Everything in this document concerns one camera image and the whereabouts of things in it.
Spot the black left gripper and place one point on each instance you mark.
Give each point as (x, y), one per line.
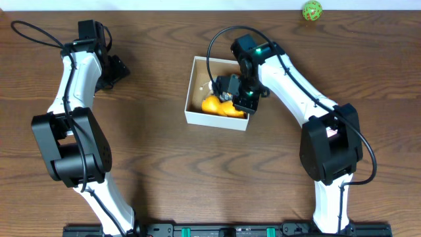
(116, 70)

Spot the orange duck toy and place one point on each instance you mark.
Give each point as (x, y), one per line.
(212, 105)

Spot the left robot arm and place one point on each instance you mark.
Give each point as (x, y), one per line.
(72, 144)

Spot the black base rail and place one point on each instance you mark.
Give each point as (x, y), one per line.
(284, 229)

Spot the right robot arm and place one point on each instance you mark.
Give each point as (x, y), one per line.
(330, 145)

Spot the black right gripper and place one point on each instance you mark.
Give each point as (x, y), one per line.
(233, 96)

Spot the white cardboard box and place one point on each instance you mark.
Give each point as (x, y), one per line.
(193, 111)

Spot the white pellet drum toy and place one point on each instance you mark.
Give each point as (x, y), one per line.
(207, 85)

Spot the green polyhedral die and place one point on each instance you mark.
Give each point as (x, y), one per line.
(312, 10)

